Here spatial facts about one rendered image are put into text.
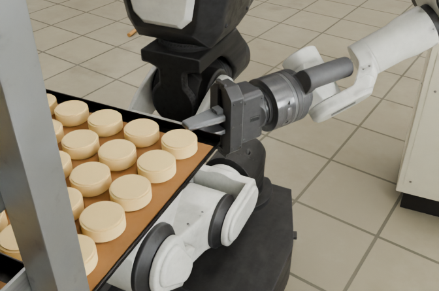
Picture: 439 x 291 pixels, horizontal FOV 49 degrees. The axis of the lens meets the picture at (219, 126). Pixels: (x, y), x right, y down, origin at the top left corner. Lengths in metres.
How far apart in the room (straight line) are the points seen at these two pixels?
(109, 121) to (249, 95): 0.21
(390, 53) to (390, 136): 1.39
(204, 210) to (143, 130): 0.53
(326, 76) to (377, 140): 1.40
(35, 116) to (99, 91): 2.20
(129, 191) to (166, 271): 0.36
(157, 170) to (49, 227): 0.29
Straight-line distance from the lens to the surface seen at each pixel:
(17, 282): 0.40
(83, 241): 0.54
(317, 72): 0.77
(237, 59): 1.08
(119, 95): 2.44
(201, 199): 1.23
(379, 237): 1.71
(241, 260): 1.34
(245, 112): 0.73
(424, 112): 1.60
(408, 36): 0.84
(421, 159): 1.69
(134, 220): 0.58
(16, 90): 0.29
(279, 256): 1.36
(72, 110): 0.76
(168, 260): 0.92
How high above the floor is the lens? 1.17
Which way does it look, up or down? 33 degrees down
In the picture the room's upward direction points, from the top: straight up
